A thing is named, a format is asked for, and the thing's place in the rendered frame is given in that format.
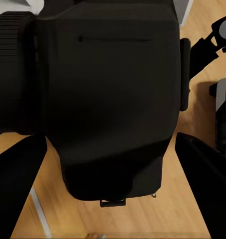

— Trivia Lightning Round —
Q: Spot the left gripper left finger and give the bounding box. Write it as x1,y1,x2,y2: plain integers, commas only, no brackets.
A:
0,132,47,239

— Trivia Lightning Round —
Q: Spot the digital camera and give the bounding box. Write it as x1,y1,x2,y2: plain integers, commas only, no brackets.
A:
0,0,191,208

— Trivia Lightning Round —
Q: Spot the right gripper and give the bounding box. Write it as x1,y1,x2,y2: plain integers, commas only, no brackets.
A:
190,54,204,80

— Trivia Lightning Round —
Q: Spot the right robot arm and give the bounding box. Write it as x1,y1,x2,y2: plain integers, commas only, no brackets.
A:
190,16,226,80

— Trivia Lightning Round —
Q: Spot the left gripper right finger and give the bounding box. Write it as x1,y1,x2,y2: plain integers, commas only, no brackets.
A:
175,132,226,239

